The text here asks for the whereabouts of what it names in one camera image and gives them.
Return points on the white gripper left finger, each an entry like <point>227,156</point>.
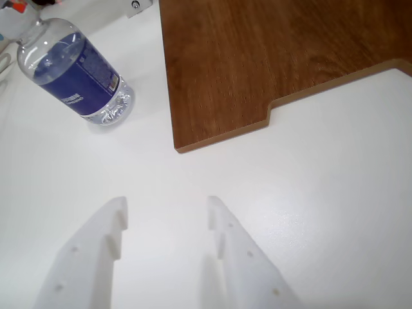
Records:
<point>83,257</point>

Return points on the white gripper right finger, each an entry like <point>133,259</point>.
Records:
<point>248,277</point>

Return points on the blue-labelled clear water bottle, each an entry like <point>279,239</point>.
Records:
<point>77,74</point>

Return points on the dark wooden board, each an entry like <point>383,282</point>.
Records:
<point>257,64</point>

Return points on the white desk bracket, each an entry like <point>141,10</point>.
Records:
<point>138,7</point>

